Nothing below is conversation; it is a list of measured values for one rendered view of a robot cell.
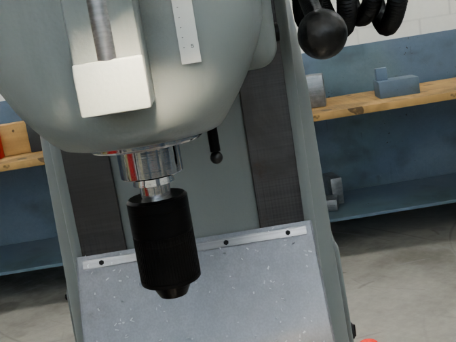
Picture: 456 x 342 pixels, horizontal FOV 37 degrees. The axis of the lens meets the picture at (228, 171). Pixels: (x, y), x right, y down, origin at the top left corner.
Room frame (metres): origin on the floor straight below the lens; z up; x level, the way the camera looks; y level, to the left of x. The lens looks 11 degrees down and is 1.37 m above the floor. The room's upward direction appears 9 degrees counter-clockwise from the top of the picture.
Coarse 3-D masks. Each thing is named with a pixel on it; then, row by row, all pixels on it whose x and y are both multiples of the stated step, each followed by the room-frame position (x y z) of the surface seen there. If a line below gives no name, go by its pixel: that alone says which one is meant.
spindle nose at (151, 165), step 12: (120, 156) 0.50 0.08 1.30; (132, 156) 0.49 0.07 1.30; (144, 156) 0.49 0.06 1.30; (156, 156) 0.49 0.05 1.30; (168, 156) 0.49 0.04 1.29; (180, 156) 0.51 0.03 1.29; (120, 168) 0.50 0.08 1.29; (132, 168) 0.49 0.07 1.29; (144, 168) 0.49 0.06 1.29; (156, 168) 0.49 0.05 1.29; (168, 168) 0.49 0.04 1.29; (180, 168) 0.50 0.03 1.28; (132, 180) 0.49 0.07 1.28; (144, 180) 0.49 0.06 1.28
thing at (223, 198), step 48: (288, 0) 1.00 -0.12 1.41; (288, 48) 0.88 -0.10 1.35; (240, 96) 0.88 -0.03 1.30; (288, 96) 0.88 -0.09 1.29; (48, 144) 0.90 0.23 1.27; (192, 144) 0.88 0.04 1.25; (240, 144) 0.88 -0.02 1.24; (288, 144) 0.88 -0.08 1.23; (96, 192) 0.88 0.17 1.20; (192, 192) 0.88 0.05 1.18; (240, 192) 0.88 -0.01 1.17; (288, 192) 0.88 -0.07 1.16; (96, 240) 0.88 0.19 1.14; (336, 288) 0.91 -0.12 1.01; (336, 336) 0.90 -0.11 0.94
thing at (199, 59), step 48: (0, 0) 0.42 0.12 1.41; (48, 0) 0.42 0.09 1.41; (144, 0) 0.42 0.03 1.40; (192, 0) 0.42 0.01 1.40; (240, 0) 0.44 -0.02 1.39; (0, 48) 0.43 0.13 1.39; (48, 48) 0.42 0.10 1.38; (192, 48) 0.42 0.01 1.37; (240, 48) 0.44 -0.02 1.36; (48, 96) 0.42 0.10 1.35; (192, 96) 0.42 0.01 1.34; (96, 144) 0.43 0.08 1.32; (144, 144) 0.44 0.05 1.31
